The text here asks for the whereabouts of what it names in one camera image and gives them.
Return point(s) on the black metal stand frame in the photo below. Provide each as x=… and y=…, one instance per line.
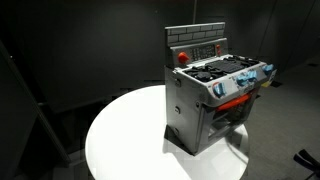
x=33, y=106

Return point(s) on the white round table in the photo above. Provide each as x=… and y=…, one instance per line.
x=133, y=140

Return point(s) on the blue stove knob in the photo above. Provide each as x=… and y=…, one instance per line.
x=268, y=69
x=252, y=75
x=242, y=80
x=219, y=89

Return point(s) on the grey toy stove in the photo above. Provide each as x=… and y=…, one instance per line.
x=193, y=100

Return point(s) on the red round stove knob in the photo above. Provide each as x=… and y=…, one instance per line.
x=183, y=57

